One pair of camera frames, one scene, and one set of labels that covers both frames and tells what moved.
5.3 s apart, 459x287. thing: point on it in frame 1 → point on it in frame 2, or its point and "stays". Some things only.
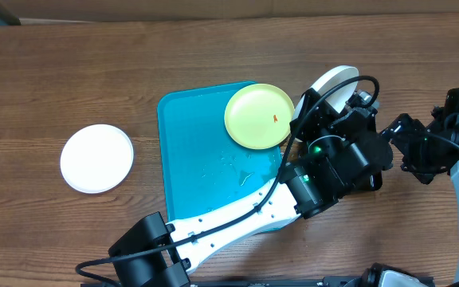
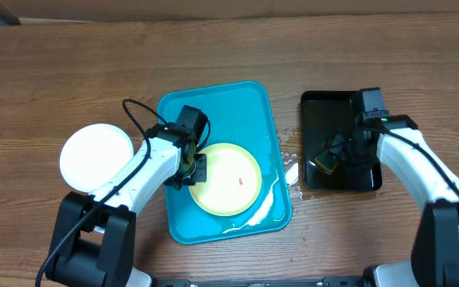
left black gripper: x=323 y=122 → x=201 y=175
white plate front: x=96 y=158 stays
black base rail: x=350 y=282 stays
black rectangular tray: x=364 y=154 stays
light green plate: x=259 y=115 → x=233 y=182
